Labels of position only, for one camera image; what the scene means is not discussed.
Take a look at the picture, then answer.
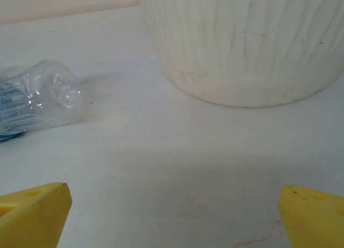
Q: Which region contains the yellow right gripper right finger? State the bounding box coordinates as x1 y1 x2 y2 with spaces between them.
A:
277 185 344 248

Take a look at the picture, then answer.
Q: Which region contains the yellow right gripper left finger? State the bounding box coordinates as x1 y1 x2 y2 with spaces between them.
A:
0 182 73 248

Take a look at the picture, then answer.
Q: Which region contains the blue label water bottle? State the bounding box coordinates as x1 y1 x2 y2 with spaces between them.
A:
0 59 82 143

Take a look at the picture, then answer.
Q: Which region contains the white ribbed waste bin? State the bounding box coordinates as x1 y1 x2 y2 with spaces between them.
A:
136 0 344 109

